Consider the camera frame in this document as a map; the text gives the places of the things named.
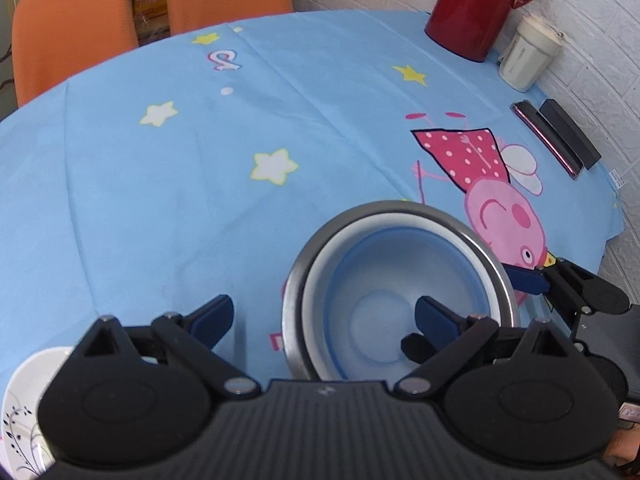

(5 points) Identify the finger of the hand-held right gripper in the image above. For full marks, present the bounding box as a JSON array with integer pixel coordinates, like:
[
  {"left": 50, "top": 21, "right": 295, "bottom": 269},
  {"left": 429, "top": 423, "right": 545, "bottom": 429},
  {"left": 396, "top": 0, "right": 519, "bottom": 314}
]
[
  {"left": 401, "top": 332, "right": 439, "bottom": 363},
  {"left": 505, "top": 258, "right": 596, "bottom": 312}
]

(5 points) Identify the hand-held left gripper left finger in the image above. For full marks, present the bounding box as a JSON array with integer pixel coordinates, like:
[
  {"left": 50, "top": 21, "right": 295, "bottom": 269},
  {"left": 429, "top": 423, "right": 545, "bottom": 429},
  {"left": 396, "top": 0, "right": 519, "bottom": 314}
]
[{"left": 75, "top": 294, "right": 262, "bottom": 398}]

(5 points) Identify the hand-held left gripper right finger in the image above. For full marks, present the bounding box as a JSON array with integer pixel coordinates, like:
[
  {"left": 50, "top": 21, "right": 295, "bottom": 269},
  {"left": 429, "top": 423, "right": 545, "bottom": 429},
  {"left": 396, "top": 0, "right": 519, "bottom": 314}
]
[{"left": 394, "top": 296, "right": 577, "bottom": 397}]

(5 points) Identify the blue bowl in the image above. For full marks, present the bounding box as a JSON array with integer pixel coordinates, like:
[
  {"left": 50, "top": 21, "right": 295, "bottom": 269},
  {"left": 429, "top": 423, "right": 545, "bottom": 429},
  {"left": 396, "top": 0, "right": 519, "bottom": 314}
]
[{"left": 322, "top": 227, "right": 487, "bottom": 380}]

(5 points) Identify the steel bowl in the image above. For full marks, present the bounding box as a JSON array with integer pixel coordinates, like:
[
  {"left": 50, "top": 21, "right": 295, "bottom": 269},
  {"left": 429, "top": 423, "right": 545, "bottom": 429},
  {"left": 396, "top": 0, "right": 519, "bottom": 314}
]
[{"left": 281, "top": 199, "right": 522, "bottom": 382}]

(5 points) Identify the white bowl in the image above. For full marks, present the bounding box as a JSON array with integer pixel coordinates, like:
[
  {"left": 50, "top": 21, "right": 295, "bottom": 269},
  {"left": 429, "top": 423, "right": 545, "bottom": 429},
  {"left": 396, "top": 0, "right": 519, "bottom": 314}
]
[{"left": 301, "top": 211, "right": 504, "bottom": 381}]

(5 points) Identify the white plate black floral print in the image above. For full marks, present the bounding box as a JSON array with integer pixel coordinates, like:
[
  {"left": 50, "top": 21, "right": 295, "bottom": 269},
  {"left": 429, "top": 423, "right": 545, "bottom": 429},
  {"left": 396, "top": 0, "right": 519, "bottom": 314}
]
[{"left": 0, "top": 345, "right": 77, "bottom": 479}]

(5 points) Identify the blue cartoon tablecloth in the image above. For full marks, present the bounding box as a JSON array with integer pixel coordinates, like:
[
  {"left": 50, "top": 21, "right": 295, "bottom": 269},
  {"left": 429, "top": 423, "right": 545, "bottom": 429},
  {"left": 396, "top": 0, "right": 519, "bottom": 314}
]
[{"left": 0, "top": 8, "right": 626, "bottom": 411}]

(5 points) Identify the smartphone with purple case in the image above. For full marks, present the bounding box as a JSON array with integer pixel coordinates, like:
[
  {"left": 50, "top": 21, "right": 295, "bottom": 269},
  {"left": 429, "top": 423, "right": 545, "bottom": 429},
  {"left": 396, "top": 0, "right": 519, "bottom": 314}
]
[{"left": 509, "top": 101, "right": 584, "bottom": 180}]

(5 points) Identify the black rectangular case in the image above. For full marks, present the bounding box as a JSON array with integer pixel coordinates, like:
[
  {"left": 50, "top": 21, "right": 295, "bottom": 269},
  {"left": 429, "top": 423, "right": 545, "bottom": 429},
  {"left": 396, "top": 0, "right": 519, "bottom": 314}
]
[{"left": 538, "top": 98, "right": 603, "bottom": 170}]

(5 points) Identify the white tumbler cup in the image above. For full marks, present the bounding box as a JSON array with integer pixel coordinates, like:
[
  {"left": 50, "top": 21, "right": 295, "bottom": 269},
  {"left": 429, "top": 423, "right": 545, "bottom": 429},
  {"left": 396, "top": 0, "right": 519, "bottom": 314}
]
[{"left": 498, "top": 13, "right": 565, "bottom": 93}]

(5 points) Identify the red thermos jug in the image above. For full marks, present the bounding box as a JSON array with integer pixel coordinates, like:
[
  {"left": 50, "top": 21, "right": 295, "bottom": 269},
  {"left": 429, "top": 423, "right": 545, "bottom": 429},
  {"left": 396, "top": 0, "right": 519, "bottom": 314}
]
[{"left": 424, "top": 0, "right": 549, "bottom": 64}]

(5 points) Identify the yellow bag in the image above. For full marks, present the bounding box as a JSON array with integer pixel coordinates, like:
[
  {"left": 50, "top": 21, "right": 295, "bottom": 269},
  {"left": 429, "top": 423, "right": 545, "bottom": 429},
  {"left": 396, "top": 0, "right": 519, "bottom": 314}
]
[{"left": 128, "top": 0, "right": 172, "bottom": 47}]

